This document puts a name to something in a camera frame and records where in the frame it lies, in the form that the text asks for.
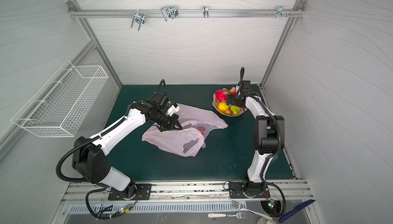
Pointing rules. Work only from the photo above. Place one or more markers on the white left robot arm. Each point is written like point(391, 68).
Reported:
point(87, 161)

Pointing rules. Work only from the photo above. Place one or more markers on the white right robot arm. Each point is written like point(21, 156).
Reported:
point(268, 141)

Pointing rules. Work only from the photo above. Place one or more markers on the blue plastic knife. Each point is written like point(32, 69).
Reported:
point(296, 209)

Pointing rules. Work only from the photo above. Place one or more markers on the yellow lemon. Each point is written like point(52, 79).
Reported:
point(223, 106)

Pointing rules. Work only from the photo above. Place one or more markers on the green pear on plate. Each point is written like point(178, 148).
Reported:
point(235, 110)

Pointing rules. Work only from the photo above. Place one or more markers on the metal u-bolt clamp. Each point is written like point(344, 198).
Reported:
point(169, 12)

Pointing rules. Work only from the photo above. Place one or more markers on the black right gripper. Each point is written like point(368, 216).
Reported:
point(231, 101)

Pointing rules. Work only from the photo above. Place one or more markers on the metal hook clamp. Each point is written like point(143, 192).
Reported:
point(138, 20)

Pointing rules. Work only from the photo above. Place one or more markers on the silver fork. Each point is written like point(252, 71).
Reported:
point(241, 207)

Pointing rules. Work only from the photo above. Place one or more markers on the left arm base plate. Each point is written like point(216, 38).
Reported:
point(136, 191)

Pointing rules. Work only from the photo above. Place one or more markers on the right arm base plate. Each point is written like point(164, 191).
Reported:
point(239, 190)

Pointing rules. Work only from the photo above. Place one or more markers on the small metal bracket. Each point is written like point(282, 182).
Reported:
point(205, 11)

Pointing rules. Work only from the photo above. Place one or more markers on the metal bolt bracket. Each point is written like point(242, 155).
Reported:
point(280, 13)

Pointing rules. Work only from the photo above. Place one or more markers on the pink plastic bag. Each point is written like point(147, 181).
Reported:
point(189, 140)

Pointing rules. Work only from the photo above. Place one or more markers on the white wire basket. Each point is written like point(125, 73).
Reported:
point(59, 107)

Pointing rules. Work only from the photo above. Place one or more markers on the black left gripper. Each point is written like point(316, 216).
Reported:
point(174, 120)

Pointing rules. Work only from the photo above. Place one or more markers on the red fruit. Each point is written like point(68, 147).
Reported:
point(201, 129)

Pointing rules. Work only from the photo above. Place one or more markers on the pink dragon fruit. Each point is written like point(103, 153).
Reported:
point(222, 95)

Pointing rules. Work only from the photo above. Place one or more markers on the white handled fork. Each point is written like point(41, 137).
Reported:
point(238, 215)

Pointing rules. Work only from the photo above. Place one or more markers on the green table mat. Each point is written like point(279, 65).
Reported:
point(227, 155)

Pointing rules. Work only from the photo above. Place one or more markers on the red apple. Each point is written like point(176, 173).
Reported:
point(233, 91)

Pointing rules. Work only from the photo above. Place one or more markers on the brown fruit plate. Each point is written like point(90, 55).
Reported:
point(228, 113)

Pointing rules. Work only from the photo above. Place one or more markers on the aluminium crossbar rail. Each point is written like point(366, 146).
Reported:
point(183, 13)

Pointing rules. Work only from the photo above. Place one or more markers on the white cup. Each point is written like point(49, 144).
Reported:
point(265, 221)

